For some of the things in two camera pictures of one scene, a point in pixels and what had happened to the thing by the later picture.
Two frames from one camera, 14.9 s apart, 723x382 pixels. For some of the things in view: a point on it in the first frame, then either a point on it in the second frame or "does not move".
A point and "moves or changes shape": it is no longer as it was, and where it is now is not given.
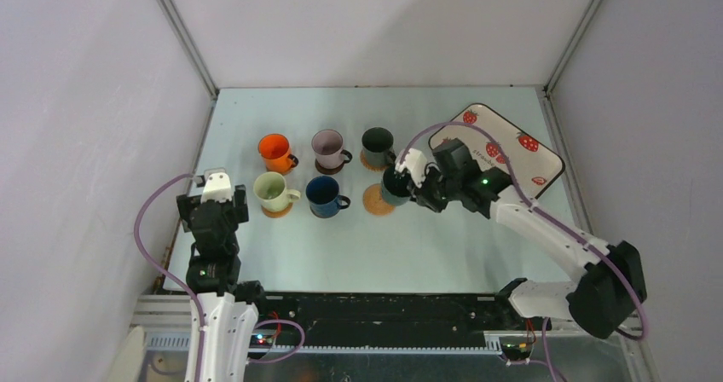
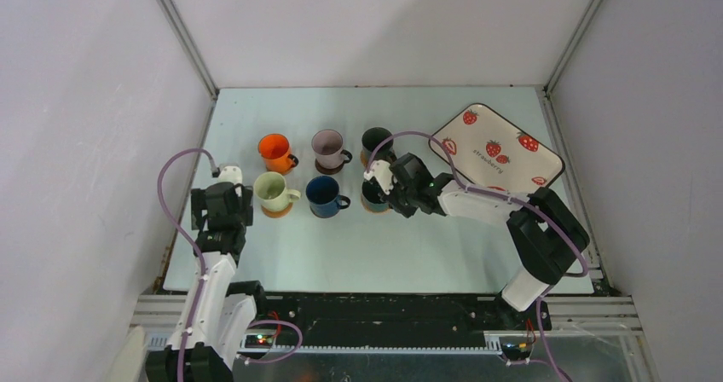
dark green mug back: (396, 187) moves or changes shape
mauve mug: (328, 148) does not move
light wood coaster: (278, 214) does not move
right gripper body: (410, 184) to (392, 193)
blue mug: (322, 193) does not move
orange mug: (274, 149) does not move
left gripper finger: (184, 205) to (198, 204)
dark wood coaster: (328, 170) does not move
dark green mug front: (377, 142) does not move
